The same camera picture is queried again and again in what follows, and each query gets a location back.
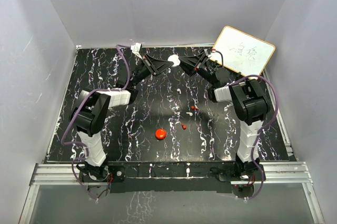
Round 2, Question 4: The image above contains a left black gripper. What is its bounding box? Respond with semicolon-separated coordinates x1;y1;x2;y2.
131;54;175;88

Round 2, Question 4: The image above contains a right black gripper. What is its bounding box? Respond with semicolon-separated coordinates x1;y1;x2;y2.
176;54;216;87

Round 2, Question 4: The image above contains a white earbud charging case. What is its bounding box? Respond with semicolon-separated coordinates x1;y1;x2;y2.
167;54;181;67

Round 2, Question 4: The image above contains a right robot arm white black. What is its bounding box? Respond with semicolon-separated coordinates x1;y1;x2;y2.
178;50;271;180

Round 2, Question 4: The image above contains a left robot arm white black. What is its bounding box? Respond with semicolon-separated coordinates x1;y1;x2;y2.
71;54;180;181

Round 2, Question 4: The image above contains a red earbud charging case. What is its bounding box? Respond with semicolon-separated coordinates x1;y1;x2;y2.
155;128;167;140

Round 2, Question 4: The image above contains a black front base bar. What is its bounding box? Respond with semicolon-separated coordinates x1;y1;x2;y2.
107;161;239;193

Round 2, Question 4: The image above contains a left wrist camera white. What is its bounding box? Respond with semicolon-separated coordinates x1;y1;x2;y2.
130;43;142;58

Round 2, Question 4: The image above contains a whiteboard with wooden frame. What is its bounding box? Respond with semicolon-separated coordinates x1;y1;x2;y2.
212;26;276;76

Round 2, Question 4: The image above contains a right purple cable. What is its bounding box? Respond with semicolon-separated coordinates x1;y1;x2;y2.
212;50;280;200

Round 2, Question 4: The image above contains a purple cable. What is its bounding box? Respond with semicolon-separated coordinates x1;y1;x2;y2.
212;50;280;200
61;44;135;201

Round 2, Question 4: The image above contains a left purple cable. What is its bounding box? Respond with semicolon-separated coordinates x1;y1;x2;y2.
61;44;135;201

